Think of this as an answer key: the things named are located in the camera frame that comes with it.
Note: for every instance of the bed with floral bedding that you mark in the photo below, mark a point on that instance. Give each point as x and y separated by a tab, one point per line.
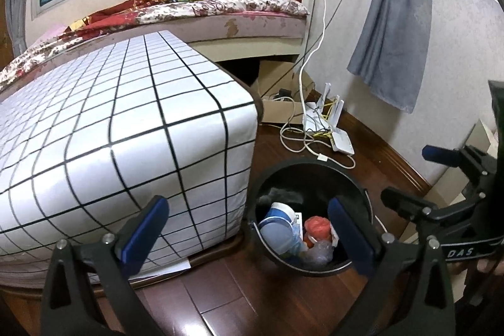
236	3

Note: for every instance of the white checked tablecloth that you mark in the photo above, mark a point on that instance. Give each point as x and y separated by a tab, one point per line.
118	143

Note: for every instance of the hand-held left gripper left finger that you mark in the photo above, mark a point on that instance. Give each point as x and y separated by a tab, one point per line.
143	233

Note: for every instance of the flat white modem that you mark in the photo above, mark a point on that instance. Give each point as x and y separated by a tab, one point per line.
342	141

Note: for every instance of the wooden door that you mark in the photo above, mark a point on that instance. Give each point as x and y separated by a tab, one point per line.
4	37

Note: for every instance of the bed with white base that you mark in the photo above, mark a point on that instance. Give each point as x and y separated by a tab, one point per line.
256	25

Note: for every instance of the clear plastic bag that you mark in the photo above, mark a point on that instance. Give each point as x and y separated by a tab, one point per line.
319	253

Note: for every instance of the white power adapter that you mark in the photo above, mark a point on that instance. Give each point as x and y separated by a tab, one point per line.
323	158

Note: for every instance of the black bucket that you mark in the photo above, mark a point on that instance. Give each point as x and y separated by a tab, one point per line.
315	174

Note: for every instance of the long grey curtain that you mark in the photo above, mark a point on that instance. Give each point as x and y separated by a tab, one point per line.
393	25

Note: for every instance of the pink bed sheet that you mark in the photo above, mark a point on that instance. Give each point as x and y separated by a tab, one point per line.
51	35

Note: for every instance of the cardboard box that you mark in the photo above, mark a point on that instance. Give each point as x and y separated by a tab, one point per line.
275	109

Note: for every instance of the person's right hand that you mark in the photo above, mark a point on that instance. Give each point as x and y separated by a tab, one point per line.
490	266

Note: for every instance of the white router with antennas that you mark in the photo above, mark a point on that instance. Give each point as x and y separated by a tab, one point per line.
315	115

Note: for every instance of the blue face mask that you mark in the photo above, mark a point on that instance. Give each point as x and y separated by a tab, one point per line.
294	239

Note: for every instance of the black power adapter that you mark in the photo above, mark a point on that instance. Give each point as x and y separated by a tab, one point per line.
283	92

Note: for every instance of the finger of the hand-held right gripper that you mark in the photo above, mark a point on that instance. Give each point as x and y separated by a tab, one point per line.
405	202
445	155

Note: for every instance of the red plastic bag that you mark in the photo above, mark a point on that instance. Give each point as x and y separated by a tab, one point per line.
317	225

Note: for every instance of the blue bowl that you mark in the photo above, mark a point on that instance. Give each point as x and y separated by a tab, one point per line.
275	233

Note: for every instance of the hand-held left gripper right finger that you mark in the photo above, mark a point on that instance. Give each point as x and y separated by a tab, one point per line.
352	237

